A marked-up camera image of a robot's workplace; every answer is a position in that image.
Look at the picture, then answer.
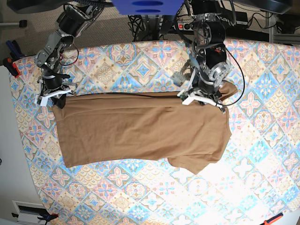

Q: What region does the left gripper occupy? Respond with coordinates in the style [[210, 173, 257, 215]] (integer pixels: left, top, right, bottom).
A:
[[182, 70, 226, 114]]

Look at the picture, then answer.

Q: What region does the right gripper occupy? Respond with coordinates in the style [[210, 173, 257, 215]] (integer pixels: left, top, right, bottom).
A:
[[36, 74, 76, 109]]

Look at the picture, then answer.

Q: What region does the brown t-shirt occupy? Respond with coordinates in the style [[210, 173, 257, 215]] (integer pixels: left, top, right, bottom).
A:
[[52, 92, 231, 174]]

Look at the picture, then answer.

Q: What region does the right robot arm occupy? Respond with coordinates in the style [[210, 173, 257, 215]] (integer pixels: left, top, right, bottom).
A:
[[35, 0, 106, 109]]

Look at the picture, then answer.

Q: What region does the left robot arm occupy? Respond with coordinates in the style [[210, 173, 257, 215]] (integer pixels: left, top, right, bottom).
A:
[[174, 0, 230, 113]]

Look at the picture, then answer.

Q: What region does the white power strip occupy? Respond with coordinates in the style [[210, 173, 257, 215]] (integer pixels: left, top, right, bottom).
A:
[[177, 22, 193, 31]]

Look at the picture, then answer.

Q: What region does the patterned tablecloth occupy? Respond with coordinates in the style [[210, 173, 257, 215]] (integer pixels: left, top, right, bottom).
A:
[[10, 40, 300, 225]]

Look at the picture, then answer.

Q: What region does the white vent panel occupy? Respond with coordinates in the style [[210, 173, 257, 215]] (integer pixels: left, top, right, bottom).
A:
[[12, 200, 47, 225]]

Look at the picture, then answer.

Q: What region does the black orange clamp bottom left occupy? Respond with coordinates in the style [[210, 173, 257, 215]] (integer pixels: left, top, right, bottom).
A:
[[37, 213, 59, 222]]

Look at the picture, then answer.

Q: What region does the orange black clamp bottom right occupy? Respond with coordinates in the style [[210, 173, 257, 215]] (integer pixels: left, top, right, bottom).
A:
[[262, 213, 283, 225]]

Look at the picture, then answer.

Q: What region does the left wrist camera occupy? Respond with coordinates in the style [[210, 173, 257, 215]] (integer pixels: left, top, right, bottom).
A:
[[177, 89, 188, 102]]

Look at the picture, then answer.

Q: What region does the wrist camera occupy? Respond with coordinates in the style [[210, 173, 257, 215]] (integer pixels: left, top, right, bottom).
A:
[[34, 96, 42, 106], [177, 89, 188, 102]]

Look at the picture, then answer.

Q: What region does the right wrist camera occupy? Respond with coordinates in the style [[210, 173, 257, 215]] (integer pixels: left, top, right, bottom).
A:
[[34, 96, 42, 106]]

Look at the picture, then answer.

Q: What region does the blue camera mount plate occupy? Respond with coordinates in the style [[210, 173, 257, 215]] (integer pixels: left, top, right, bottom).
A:
[[112, 0, 184, 15]]

